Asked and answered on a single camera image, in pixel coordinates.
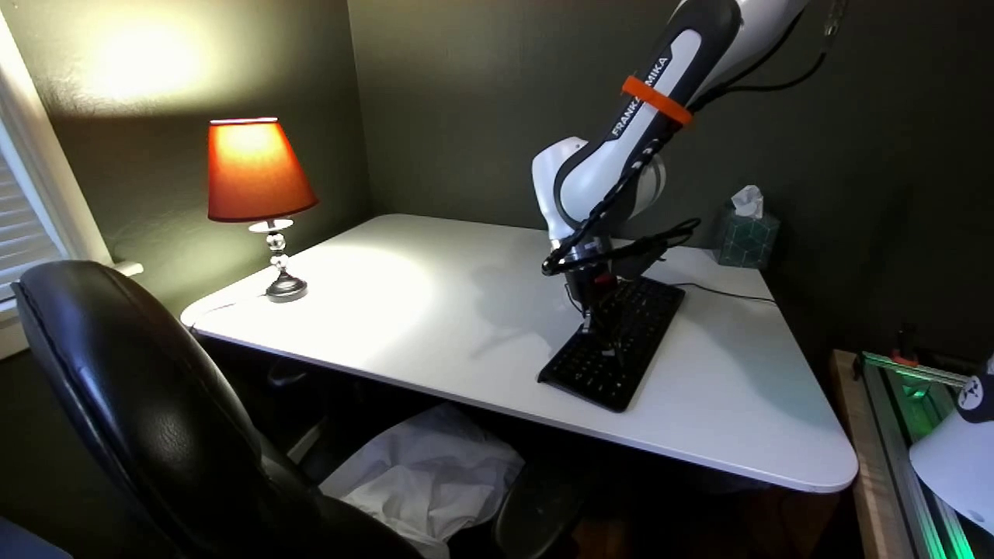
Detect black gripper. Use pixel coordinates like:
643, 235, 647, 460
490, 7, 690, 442
563, 246, 630, 336

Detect black computer keyboard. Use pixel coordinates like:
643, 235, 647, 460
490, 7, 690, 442
535, 272, 690, 415

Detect teal tissue box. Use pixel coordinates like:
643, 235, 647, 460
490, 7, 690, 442
712, 184, 782, 271

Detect crumpled white plastic bag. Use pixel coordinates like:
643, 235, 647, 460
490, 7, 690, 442
317, 403, 527, 552

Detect wooden side shelf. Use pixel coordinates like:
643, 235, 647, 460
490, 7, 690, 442
826, 345, 994, 559

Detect table lamp with orange shade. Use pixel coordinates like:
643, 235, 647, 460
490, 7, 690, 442
201, 113, 318, 306

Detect white lamp shade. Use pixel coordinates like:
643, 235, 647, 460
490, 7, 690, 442
908, 354, 994, 537

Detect black leather office chair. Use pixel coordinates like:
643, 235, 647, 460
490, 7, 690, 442
10, 256, 422, 559

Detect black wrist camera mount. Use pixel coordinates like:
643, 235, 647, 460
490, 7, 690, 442
537, 213, 704, 279

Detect thin black keyboard cable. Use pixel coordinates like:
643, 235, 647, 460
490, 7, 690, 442
672, 277, 776, 306

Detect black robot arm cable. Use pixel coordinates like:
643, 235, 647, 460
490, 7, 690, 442
712, 0, 845, 100

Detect metal rail lit green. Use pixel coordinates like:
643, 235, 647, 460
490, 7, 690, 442
858, 346, 981, 559

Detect white window frame with blinds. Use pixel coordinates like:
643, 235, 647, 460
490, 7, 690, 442
0, 13, 144, 363

